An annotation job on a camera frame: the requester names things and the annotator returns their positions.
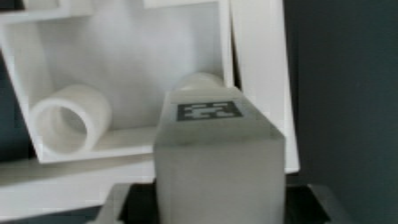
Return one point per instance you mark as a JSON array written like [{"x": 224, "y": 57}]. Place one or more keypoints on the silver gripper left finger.
[{"x": 130, "y": 205}]

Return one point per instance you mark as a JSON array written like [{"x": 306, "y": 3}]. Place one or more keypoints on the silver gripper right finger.
[{"x": 313, "y": 207}]

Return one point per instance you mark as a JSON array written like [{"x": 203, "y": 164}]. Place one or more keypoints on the white chair leg front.
[{"x": 219, "y": 157}]

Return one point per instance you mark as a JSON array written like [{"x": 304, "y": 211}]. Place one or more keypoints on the white chair seat part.
[{"x": 98, "y": 54}]

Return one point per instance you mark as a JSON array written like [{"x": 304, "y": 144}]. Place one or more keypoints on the white front fence bar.
[{"x": 52, "y": 187}]

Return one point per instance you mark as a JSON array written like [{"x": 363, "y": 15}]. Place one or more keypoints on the white fence bar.
[
  {"x": 260, "y": 42},
  {"x": 52, "y": 187}
]

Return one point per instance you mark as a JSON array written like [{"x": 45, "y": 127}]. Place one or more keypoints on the white right fence bar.
[{"x": 260, "y": 42}]

